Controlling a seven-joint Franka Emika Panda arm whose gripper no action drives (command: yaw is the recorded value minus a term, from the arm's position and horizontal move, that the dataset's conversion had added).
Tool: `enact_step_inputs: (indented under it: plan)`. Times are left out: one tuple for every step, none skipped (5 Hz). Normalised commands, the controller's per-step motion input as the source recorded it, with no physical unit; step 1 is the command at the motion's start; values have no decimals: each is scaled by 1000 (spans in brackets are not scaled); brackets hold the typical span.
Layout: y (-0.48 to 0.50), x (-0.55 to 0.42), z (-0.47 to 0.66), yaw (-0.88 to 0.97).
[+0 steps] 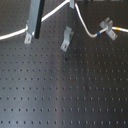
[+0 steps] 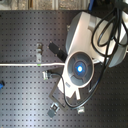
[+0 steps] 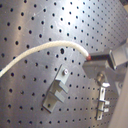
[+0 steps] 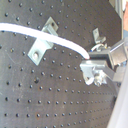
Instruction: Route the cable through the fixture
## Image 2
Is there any metal bracket clip bottom right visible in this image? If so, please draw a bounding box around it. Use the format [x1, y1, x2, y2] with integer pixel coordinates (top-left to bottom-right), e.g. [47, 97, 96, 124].
[77, 106, 85, 114]

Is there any metal bracket clip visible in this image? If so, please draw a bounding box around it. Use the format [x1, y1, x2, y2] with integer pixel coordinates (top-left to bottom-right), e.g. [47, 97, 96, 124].
[77, 106, 85, 114]
[48, 103, 59, 118]

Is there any white cable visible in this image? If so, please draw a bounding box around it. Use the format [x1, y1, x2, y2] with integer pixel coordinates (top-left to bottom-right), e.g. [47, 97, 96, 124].
[0, 61, 66, 67]

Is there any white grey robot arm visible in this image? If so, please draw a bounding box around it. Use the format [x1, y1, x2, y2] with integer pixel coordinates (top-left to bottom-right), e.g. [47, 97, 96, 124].
[49, 12, 108, 99]

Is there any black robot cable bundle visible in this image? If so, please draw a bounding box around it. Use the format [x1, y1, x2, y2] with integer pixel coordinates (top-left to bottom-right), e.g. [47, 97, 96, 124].
[49, 0, 128, 111]

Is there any metal cable clip lower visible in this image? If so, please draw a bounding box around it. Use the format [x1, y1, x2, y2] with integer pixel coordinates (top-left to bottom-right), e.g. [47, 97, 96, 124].
[42, 71, 49, 80]

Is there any metal cable clip upper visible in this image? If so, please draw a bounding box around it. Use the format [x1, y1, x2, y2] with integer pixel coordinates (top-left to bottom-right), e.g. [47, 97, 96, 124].
[36, 42, 42, 63]

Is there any metal bracket clip bottom left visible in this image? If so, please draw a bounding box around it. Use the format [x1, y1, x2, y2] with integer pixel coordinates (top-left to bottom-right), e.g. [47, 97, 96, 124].
[48, 103, 59, 118]

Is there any metal cable clip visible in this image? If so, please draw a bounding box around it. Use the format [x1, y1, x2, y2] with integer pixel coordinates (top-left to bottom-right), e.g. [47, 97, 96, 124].
[42, 71, 49, 80]
[36, 42, 42, 63]

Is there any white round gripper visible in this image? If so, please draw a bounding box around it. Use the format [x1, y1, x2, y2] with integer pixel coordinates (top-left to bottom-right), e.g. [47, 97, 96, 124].
[47, 43, 94, 98]

